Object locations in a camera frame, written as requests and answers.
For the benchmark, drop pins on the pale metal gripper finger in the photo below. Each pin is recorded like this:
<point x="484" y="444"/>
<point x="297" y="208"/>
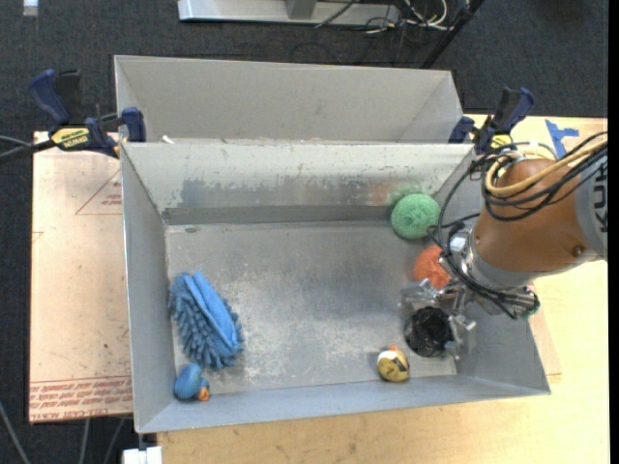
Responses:
<point x="463" y="334"/>
<point x="425" y="294"/>

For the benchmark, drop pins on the orange sponge ball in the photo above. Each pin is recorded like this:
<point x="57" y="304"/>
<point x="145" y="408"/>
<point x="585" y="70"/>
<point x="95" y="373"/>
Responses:
<point x="429" y="266"/>

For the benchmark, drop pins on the black mesh scrubber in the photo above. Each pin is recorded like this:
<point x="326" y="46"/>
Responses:
<point x="428" y="331"/>

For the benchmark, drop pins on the yellow rubber duck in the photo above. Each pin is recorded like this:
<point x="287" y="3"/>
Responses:
<point x="392" y="365"/>

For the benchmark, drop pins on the green sponge ball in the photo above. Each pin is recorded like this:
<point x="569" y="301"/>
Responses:
<point x="415" y="215"/>

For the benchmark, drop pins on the grey metal bin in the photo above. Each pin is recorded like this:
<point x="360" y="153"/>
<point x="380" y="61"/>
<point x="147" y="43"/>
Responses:
<point x="309" y="288"/>

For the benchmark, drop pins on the blue microfibre duster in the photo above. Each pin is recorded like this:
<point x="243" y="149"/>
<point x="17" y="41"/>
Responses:
<point x="205" y="319"/>

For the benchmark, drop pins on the blue rubber duck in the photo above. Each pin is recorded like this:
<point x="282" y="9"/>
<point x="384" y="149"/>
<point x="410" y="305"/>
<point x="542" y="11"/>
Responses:
<point x="188" y="384"/>

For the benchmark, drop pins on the brown cardboard board, red print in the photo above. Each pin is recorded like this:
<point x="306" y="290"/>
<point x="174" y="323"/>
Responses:
<point x="77" y="278"/>

